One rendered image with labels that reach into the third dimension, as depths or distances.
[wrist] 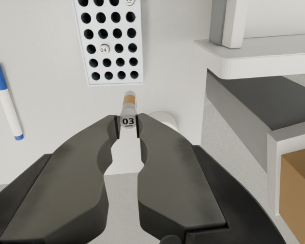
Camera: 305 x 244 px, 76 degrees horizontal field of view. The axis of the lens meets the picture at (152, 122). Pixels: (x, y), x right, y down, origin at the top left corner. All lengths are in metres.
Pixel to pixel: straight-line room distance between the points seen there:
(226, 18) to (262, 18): 0.07
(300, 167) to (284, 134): 0.07
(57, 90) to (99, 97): 0.07
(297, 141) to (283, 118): 0.13
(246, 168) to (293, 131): 1.22
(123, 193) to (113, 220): 0.36
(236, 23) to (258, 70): 0.05
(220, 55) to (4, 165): 0.46
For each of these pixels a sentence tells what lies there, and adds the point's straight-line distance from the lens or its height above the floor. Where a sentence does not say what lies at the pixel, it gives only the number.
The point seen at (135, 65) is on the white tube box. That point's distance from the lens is 0.30.
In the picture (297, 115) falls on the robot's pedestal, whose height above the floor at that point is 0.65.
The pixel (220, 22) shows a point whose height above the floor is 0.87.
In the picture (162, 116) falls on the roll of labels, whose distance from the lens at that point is 0.35.
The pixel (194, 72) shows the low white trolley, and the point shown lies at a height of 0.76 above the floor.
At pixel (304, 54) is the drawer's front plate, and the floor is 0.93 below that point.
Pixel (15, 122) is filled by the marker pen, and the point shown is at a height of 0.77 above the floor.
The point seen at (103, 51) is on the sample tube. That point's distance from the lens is 0.28.
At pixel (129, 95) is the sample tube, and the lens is 0.16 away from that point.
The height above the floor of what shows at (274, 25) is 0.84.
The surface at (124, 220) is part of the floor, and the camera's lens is 1.97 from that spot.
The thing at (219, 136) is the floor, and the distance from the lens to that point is 1.43.
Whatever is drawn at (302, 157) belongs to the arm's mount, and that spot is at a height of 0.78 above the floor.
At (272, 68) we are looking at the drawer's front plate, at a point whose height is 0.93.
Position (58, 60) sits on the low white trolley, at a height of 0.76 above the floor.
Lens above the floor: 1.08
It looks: 60 degrees down
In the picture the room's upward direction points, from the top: 172 degrees clockwise
